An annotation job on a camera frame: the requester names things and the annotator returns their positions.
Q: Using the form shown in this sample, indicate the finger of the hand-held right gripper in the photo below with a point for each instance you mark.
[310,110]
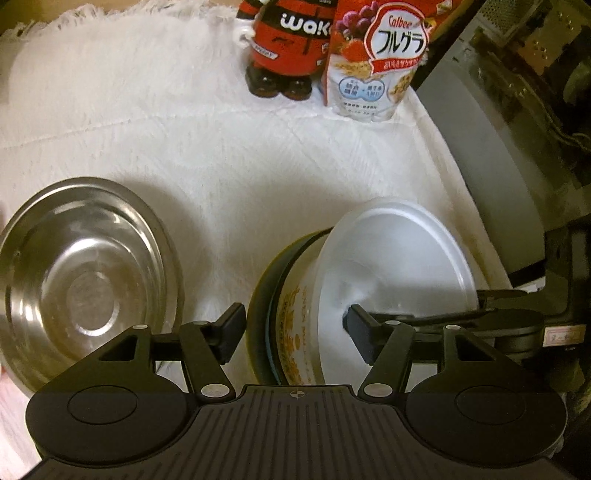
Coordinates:
[503,296]
[461,318]

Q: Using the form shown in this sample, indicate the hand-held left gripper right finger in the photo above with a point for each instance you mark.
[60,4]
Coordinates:
[364,338]

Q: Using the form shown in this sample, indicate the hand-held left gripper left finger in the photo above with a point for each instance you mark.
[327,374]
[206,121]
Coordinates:
[233,331]

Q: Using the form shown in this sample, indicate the cream bowl with yellow rim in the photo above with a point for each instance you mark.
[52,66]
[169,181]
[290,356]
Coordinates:
[295,332]

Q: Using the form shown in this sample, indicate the white plastic bowl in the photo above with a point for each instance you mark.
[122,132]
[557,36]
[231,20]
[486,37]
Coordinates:
[397,263]

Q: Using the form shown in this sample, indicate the stainless steel bowl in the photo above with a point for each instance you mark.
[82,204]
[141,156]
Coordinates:
[83,286]

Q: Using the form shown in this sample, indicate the white cloth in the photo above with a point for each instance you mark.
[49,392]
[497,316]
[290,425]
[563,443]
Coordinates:
[207,152]

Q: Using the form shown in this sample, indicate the red cereal bag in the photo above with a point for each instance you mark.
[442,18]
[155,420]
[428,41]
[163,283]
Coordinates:
[369,92]

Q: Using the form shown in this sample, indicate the red robot figure bottle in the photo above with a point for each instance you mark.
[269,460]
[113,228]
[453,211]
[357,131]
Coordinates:
[286,50]

